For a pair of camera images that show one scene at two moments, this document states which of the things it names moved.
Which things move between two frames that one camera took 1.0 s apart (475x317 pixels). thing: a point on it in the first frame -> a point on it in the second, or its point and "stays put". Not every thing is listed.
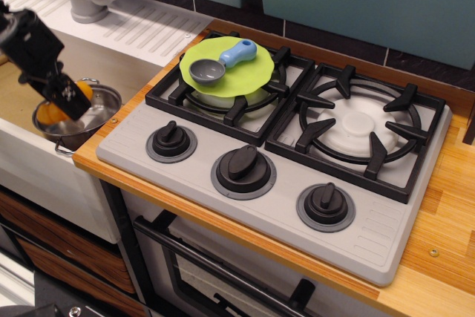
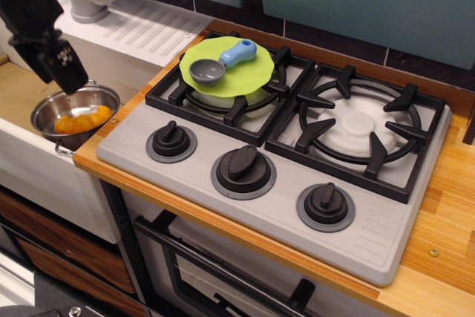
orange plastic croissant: [48, 113] -> [67, 125]
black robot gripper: [34, 49] -> [29, 10]
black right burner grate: [377, 133] stays put
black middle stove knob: [243, 173] stays put
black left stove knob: [171, 143] stays put
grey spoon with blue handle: [208, 71] stays put
